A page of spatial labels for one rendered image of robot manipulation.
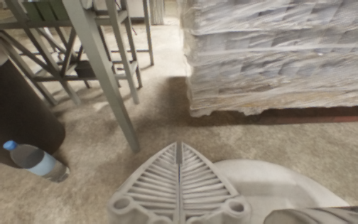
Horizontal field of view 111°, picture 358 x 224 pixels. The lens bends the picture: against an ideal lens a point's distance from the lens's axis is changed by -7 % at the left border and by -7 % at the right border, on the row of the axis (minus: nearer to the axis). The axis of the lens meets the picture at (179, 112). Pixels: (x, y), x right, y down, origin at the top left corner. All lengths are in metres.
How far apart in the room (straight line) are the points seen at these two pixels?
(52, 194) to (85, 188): 0.16
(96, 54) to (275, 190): 0.65
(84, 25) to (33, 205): 0.85
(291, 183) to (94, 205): 0.80
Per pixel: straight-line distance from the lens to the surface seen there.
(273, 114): 1.10
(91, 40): 0.46
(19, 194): 1.10
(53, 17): 1.01
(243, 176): 0.46
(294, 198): 0.56
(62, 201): 0.94
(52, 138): 1.05
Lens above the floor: 0.75
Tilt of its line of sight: 47 degrees down
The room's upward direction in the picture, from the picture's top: 2 degrees clockwise
